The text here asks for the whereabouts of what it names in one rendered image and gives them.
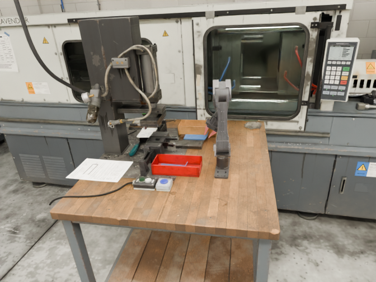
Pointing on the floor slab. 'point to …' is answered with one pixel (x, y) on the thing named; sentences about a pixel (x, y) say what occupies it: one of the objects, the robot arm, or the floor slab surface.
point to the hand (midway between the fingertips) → (207, 135)
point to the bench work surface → (185, 219)
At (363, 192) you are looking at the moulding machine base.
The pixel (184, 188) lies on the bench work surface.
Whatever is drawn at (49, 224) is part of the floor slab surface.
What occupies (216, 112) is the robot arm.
